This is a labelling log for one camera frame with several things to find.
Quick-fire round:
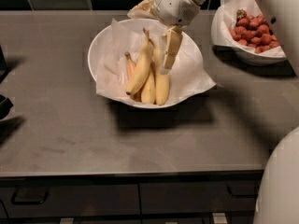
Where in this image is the pile of red strawberries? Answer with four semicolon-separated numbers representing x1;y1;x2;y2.
229;9;279;54

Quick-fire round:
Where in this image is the white bowl with bananas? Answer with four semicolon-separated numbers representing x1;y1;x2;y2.
87;18;205;110

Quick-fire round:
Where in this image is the left drawer handle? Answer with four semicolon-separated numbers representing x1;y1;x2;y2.
11;188;49;205

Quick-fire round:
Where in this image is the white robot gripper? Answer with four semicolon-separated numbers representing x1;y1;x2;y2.
127;0;200;75

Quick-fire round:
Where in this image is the dark drawer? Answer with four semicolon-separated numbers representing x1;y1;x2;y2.
140;180;258;214
0;185;139;218

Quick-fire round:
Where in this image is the paper liner under strawberries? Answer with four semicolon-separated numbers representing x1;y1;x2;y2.
210;0;288;60

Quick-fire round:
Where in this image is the right dark drawer front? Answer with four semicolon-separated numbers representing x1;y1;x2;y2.
140;180;258;214

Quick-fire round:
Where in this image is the long yellow banana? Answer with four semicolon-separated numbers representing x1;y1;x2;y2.
149;39;170;105
125;29;151;95

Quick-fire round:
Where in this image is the short yellow banana middle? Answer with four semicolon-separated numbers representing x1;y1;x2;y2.
141;69;155;104

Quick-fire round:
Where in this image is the right drawer handle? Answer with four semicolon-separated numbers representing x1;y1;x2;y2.
226;185;258;199

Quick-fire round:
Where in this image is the drawer handle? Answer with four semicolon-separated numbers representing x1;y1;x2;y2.
226;185;258;199
11;188;49;205

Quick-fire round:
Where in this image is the dark object at left edge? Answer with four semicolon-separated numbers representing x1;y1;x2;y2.
0;46;13;119

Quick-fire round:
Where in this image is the left dark drawer front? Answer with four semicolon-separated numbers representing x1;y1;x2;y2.
0;185;139;218

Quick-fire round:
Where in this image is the white paper liner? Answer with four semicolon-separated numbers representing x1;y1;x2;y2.
95;18;217;106

